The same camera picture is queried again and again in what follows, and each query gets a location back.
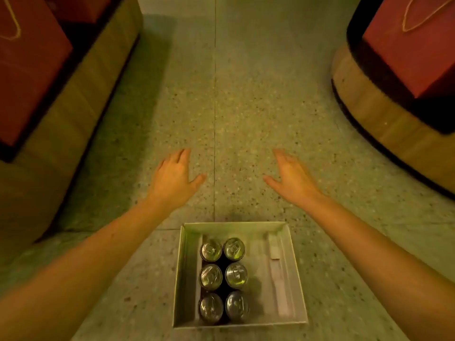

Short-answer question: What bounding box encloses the person's left hand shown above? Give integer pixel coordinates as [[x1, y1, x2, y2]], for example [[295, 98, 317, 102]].
[[146, 148, 208, 214]]

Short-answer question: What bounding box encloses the person's right hand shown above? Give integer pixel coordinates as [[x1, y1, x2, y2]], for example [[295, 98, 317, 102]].
[[262, 148, 327, 210]]

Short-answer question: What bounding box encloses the white cardboard box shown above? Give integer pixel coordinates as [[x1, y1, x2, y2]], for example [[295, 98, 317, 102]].
[[172, 221, 309, 330]]

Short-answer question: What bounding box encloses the group of black cola cans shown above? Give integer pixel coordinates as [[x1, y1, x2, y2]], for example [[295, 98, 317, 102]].
[[198, 237, 250, 325]]

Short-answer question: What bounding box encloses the person's right forearm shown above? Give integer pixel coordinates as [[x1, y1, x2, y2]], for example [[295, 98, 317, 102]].
[[302, 195, 455, 341]]

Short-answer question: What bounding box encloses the person's left forearm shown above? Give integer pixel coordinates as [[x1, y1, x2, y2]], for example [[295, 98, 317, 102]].
[[0, 197, 173, 341]]

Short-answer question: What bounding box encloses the round wooden display platform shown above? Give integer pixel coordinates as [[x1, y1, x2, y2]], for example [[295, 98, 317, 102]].
[[330, 0, 455, 199]]

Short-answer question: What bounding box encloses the straight wooden display platform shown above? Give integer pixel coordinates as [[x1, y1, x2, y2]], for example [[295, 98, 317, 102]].
[[0, 0, 144, 270]]

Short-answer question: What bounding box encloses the red gift box gold cord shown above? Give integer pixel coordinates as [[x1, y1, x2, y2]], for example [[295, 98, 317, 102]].
[[0, 0, 73, 148], [362, 0, 455, 100]]

